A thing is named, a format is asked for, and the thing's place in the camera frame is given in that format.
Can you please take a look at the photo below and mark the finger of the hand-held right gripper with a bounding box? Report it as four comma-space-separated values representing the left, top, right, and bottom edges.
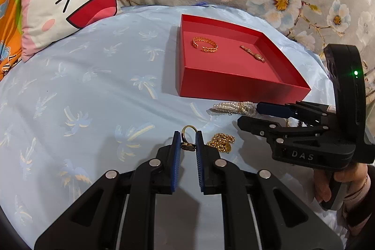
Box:
256, 101, 336, 125
237, 116, 330, 148

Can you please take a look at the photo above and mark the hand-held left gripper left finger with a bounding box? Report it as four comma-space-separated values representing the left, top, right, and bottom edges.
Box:
34, 131, 184, 250

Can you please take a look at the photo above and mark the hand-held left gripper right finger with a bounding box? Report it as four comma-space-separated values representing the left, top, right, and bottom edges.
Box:
195, 131, 345, 250

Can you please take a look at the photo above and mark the white pearl bracelet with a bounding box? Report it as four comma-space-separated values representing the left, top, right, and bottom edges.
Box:
209, 101, 258, 117

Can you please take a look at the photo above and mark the gold ring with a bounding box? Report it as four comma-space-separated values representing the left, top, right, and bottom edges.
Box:
180, 125, 197, 152

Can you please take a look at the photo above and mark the red cardboard box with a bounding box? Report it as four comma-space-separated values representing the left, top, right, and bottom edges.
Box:
176, 14, 311, 101

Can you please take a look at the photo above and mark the person's right forearm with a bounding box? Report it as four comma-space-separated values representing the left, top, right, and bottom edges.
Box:
341, 166, 375, 239

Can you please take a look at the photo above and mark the small gold jewelry piece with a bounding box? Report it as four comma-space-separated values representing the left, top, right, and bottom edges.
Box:
285, 118, 307, 128

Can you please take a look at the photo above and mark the person's right hand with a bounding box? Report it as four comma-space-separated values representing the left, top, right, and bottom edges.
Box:
313, 163, 370, 205

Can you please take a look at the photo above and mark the gold wristwatch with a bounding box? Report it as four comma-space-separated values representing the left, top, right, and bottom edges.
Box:
240, 45, 266, 63

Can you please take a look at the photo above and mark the blue palm print bedsheet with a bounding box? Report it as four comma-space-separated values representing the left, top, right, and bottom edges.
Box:
0, 3, 352, 250

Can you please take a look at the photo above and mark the orange printed cloth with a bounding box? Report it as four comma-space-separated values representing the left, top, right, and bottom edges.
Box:
0, 0, 42, 83

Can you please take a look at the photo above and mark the gold chain necklace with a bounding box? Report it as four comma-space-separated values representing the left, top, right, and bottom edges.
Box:
207, 133, 235, 154

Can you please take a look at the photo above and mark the thin gold wrist bracelet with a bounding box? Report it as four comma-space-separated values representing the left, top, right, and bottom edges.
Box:
361, 173, 371, 195

